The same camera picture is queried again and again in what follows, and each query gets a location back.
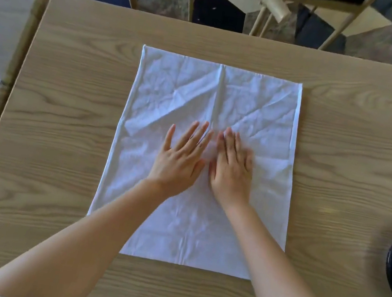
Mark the person's right hand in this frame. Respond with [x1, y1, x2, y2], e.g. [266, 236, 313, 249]
[202, 125, 262, 215]

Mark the white cloth napkin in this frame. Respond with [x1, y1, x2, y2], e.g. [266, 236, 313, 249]
[81, 40, 315, 285]

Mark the wooden chair with dark seat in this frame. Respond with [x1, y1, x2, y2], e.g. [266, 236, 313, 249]
[258, 0, 379, 59]

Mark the person's right forearm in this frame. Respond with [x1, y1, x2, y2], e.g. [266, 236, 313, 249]
[209, 197, 391, 297]

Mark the person's left forearm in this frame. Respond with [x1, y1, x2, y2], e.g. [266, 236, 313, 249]
[0, 153, 175, 297]

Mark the person's left hand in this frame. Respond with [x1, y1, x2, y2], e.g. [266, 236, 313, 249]
[143, 113, 216, 205]

